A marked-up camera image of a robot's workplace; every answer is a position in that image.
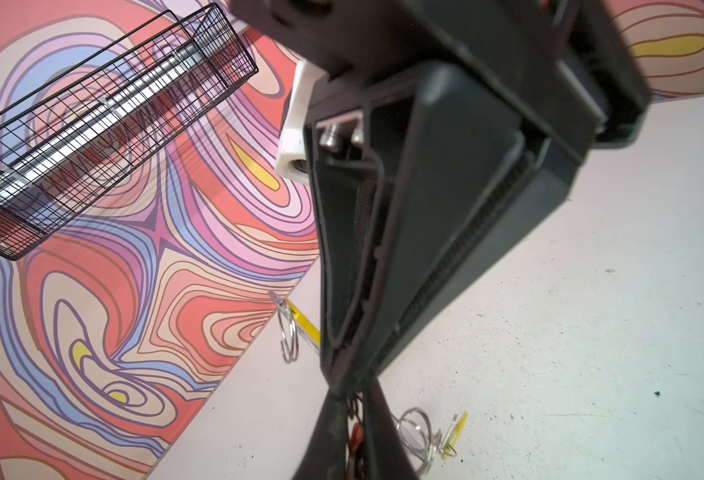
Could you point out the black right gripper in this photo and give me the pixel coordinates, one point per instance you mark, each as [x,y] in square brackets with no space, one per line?
[479,152]

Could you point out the key with red tag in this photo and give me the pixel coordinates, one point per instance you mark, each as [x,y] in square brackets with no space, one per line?
[355,468]

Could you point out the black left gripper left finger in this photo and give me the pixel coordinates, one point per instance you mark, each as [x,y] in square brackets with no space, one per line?
[326,454]

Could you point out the grey keyring with yellow grip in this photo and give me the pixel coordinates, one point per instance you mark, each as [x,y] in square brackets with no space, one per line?
[295,328]

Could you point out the black wire basket back wall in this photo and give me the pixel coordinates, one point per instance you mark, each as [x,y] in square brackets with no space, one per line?
[69,142]

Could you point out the key with yellow tag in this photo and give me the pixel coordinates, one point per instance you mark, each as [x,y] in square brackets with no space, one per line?
[424,443]

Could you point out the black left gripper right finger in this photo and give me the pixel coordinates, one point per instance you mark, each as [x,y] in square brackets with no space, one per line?
[385,456]

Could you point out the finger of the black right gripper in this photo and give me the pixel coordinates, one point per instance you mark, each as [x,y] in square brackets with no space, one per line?
[348,164]

